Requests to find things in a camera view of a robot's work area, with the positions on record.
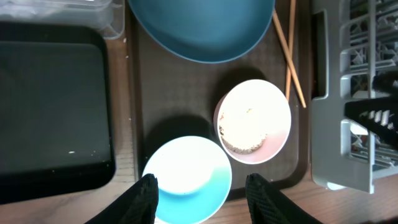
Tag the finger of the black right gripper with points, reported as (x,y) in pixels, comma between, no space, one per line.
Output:
(377,115)

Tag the leftover rice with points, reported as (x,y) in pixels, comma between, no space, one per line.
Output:
(244,122)

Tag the pink bowl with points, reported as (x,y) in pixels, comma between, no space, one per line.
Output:
(280,119)

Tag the wooden chopstick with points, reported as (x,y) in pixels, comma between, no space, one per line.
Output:
(291,45)
(288,57)

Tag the grey plastic dishwasher rack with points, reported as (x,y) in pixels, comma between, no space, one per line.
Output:
(355,49)

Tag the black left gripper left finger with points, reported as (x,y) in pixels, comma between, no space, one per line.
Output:
(136,205)

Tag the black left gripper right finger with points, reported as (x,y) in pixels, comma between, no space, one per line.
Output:
(268,205)

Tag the right wooden chopstick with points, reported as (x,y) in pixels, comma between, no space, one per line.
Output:
(291,45)

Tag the left wooden chopstick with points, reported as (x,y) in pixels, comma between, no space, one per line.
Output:
(288,57)

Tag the dark brown serving tray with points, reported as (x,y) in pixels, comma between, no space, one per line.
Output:
(172,97)

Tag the light blue bowl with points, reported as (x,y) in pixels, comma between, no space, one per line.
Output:
(194,179)

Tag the dark blue plate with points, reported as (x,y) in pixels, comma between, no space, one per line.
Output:
(205,31)

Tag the white cup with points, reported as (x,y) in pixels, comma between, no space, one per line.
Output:
(354,127)

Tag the clear plastic waste bin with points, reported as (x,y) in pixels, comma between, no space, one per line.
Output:
(105,16)

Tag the black rectangular waste tray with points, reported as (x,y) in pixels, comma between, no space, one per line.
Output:
(56,131)

